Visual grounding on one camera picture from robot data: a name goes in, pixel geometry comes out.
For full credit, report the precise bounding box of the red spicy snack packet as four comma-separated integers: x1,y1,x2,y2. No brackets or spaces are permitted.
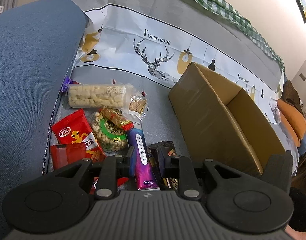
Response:
52,109,106,162

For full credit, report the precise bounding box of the grey printed sofa cover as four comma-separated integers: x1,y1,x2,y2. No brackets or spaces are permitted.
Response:
70,0,299,172

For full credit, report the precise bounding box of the purple stick snack packet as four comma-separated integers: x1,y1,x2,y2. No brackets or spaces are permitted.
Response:
127,128,160,191

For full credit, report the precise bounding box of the clear cracker snack pack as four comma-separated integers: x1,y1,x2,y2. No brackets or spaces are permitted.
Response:
129,90,148,120

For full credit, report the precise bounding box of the red gold candy bar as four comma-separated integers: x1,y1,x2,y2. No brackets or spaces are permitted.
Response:
100,108,134,131

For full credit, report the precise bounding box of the dark snack packet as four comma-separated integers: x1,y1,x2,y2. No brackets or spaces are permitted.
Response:
148,141,178,191

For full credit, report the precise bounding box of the orange cushion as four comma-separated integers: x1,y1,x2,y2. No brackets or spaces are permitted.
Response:
277,99,306,147

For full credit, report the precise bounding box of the small red snack packet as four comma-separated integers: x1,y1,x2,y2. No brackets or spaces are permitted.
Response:
50,142,86,170

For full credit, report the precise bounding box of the brown cushion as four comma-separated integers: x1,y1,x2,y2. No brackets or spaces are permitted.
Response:
281,80,301,111

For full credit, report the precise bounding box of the rice puff bar pack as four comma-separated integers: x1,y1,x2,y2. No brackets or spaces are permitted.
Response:
67,84,133,110

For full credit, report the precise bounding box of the green checkered cloth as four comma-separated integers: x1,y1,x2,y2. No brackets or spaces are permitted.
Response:
193,0,285,72

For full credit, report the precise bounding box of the purple swirl candy packet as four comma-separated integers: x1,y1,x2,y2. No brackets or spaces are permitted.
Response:
60,76,79,93

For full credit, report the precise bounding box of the brown cardboard box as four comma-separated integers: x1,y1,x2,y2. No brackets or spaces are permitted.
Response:
169,62,286,177

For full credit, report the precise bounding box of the round peanut brittle pack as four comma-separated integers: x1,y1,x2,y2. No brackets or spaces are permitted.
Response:
89,112,128,154

